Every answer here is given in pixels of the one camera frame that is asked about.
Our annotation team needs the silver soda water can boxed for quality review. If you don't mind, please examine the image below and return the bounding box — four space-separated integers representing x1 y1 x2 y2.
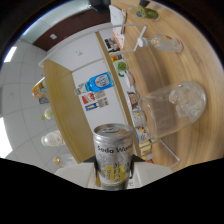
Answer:
92 123 134 191

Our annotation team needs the clear bottle with red label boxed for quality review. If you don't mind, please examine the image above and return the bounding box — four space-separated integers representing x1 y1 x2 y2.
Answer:
137 34 184 54

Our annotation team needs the glass jar of limes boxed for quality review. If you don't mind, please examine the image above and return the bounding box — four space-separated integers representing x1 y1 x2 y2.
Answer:
128 3 159 22

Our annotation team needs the glass jar with cork lid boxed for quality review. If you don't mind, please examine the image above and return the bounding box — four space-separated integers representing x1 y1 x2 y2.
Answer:
52 153 79 168

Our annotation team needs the blue rimmed bowl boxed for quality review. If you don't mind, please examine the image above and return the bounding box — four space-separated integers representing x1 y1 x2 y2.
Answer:
134 124 151 143

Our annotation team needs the large white bottle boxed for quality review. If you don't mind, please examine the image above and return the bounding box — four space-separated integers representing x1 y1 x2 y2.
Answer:
40 129 66 148

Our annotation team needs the white bowl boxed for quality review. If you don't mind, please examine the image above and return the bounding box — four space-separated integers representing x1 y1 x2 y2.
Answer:
126 91 141 109
131 108 148 126

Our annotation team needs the clear glass with ice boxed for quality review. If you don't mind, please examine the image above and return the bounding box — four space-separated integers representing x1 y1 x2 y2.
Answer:
139 81 208 139

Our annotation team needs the clear bottle with green cap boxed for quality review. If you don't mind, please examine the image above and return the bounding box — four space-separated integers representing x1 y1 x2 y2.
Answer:
40 108 54 121

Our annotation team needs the blue liquid bottle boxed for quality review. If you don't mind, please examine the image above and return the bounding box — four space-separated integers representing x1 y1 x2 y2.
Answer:
84 71 114 94

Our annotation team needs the yellow drink can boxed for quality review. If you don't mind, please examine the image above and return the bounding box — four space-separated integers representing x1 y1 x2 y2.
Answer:
31 78 48 99

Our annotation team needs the green mug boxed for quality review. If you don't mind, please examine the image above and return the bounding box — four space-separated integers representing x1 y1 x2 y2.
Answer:
116 59 129 78

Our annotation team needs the dark brown door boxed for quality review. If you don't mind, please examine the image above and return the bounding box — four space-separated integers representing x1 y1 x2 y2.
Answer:
33 8 111 51

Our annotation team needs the white notebook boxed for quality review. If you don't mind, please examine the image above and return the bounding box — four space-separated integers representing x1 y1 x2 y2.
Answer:
109 4 128 26

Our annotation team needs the white frame wooden shelf rack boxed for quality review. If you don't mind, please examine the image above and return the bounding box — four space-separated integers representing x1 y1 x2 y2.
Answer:
38 23 183 168

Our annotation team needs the blue and yellow wall card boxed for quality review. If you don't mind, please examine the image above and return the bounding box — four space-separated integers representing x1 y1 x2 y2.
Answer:
84 102 99 112

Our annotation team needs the red wall card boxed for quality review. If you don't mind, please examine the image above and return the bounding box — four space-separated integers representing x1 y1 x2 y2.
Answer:
81 92 97 105

